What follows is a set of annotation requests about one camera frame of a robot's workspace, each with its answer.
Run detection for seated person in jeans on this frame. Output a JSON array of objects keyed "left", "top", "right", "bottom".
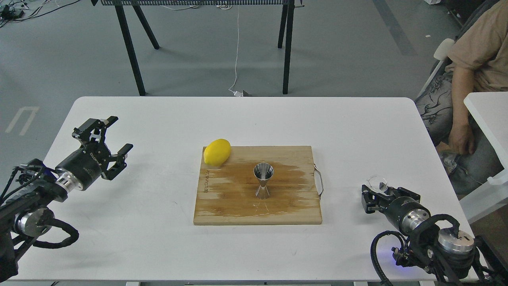
[{"left": 415, "top": 0, "right": 508, "bottom": 195}]

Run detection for yellow lemon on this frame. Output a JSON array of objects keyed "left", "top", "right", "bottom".
[{"left": 203, "top": 138, "right": 231, "bottom": 167}]

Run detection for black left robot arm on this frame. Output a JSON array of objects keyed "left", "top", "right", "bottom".
[{"left": 0, "top": 116, "right": 133, "bottom": 281}]

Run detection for white side table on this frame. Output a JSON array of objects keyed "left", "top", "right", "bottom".
[{"left": 460, "top": 92, "right": 508, "bottom": 223}]

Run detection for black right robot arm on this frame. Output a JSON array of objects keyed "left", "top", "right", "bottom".
[{"left": 362, "top": 183, "right": 507, "bottom": 286}]

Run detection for small clear glass cup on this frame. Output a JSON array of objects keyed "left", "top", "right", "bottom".
[{"left": 366, "top": 175, "right": 389, "bottom": 194}]

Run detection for black metal bench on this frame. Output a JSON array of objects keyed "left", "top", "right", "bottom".
[{"left": 91, "top": 0, "right": 304, "bottom": 96}]

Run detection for wooden cutting board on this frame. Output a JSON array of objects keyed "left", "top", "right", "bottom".
[{"left": 193, "top": 145, "right": 322, "bottom": 226}]

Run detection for steel double jigger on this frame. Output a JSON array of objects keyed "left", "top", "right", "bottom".
[{"left": 253, "top": 162, "right": 274, "bottom": 199}]

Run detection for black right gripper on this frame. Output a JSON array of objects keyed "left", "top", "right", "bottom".
[{"left": 361, "top": 184, "right": 430, "bottom": 236}]

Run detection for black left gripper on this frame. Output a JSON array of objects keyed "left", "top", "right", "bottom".
[{"left": 56, "top": 116, "right": 134, "bottom": 192}]

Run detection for seated person's forearm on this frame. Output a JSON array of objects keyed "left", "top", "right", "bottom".
[{"left": 452, "top": 66, "right": 475, "bottom": 129}]

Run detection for white power cable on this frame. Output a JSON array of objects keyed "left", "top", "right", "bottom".
[{"left": 228, "top": 5, "right": 244, "bottom": 97}]

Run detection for cable bundle on floor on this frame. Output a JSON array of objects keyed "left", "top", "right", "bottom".
[{"left": 0, "top": 0, "right": 82, "bottom": 28}]

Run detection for seated person's hand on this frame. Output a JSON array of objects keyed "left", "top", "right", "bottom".
[{"left": 448, "top": 124, "right": 475, "bottom": 155}]

